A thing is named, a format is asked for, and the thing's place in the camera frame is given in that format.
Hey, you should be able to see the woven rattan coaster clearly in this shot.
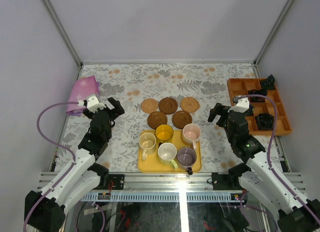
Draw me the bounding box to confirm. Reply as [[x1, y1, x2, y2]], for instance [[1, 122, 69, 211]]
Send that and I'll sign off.
[[141, 98, 158, 114], [180, 97, 200, 113]]

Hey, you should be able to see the dark wooden coaster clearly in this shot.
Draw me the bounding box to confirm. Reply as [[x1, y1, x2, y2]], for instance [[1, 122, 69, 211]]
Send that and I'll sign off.
[[172, 110, 193, 129], [158, 97, 178, 115], [147, 111, 168, 130]]

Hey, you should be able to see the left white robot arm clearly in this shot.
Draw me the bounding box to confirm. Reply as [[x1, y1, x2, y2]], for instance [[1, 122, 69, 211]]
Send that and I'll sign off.
[[23, 94, 125, 232]]

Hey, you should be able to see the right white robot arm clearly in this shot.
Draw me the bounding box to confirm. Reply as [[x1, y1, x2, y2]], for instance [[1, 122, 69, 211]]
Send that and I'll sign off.
[[208, 103, 320, 232]]

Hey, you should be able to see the yellow glass cup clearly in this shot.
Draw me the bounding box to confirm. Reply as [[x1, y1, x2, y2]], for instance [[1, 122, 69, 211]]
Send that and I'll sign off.
[[155, 124, 174, 143]]

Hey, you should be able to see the black item left compartment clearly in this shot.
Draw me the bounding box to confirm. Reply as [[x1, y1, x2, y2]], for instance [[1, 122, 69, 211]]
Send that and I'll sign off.
[[245, 103, 254, 116]]

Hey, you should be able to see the black coiled item lower compartment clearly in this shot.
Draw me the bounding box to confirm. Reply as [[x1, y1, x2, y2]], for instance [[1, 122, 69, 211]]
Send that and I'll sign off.
[[255, 113, 274, 131]]

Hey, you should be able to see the orange compartment organizer tray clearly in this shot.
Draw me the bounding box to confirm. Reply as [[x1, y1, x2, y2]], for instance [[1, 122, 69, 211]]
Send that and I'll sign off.
[[227, 78, 292, 136]]

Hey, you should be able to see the pink mug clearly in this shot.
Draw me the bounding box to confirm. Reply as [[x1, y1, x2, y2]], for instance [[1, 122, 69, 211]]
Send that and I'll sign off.
[[182, 123, 202, 151]]

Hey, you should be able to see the purple snowflake cloth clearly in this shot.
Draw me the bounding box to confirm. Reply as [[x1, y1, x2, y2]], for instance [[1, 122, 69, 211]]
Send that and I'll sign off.
[[66, 75, 100, 116]]

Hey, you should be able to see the cream mug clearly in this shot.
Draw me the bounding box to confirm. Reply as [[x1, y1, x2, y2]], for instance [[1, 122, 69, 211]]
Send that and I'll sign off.
[[139, 132, 157, 161]]

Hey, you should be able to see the purple mug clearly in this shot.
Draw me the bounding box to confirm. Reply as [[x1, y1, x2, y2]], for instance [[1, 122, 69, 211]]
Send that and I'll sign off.
[[176, 147, 197, 171]]

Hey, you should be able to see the black item top compartment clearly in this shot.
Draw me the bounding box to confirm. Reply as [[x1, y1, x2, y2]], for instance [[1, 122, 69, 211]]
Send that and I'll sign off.
[[260, 74, 276, 90]]

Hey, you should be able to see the small black clip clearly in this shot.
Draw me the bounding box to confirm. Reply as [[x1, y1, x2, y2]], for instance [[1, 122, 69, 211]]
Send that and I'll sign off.
[[187, 167, 193, 176]]

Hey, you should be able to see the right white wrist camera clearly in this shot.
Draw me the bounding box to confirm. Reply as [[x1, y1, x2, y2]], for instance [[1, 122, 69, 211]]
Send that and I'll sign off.
[[228, 95, 250, 113]]

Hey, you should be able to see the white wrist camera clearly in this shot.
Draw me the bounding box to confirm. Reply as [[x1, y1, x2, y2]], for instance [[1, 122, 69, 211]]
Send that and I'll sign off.
[[228, 95, 250, 113], [77, 94, 107, 113]]

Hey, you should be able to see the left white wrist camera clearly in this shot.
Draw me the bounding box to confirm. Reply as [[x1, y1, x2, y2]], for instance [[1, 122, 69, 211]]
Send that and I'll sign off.
[[77, 94, 107, 113]]

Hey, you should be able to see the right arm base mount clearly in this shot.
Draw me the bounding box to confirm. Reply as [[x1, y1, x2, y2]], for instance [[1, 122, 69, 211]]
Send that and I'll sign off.
[[211, 163, 251, 191]]

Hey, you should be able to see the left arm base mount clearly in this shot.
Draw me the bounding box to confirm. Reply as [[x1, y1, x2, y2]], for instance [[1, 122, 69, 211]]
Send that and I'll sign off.
[[87, 163, 125, 190]]

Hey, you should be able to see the white green-handled mug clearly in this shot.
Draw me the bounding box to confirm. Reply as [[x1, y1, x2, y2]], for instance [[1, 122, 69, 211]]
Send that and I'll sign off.
[[157, 142, 178, 169]]

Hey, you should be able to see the aluminium frame rail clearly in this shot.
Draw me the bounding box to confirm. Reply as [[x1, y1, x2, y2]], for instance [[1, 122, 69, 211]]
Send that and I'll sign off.
[[37, 171, 307, 193]]

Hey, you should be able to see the blue slotted cable duct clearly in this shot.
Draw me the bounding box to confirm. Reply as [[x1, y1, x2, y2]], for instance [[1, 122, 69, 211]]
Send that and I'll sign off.
[[81, 192, 233, 203]]

